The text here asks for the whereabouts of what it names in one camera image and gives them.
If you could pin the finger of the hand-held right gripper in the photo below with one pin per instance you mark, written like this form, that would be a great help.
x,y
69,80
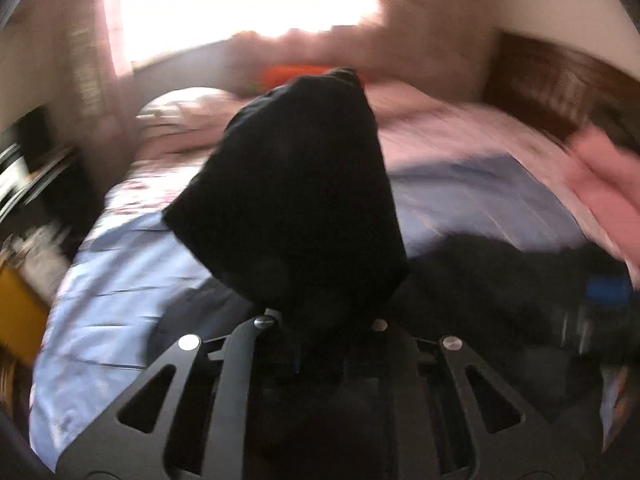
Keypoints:
x,y
607,291

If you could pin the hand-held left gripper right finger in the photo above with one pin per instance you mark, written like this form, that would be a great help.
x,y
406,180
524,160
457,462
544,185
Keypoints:
x,y
400,355

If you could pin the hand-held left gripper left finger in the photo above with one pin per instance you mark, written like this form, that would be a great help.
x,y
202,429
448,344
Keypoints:
x,y
245,345

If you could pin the black garment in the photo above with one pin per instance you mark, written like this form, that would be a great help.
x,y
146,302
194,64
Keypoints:
x,y
305,175

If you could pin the pink cloth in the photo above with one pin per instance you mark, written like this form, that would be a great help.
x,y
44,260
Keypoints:
x,y
602,180

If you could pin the bed with blue floral quilt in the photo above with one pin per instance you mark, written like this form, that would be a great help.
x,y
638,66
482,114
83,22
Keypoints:
x,y
115,290

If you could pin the brown wooden headboard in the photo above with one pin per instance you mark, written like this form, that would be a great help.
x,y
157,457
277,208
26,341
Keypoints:
x,y
540,77

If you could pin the yellow box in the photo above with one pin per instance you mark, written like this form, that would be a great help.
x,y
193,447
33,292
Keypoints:
x,y
20,310

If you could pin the white pillow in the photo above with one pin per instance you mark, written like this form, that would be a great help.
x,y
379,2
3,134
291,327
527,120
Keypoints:
x,y
185,110

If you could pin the dark cluttered shelf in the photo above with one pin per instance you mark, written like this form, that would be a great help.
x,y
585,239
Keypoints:
x,y
37,170

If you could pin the orange item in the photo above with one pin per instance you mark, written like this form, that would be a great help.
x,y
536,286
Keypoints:
x,y
292,74

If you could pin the pink curtain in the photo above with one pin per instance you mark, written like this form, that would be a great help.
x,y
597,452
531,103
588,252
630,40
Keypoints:
x,y
430,25
97,45

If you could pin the bright window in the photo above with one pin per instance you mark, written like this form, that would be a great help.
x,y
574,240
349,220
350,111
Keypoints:
x,y
245,0

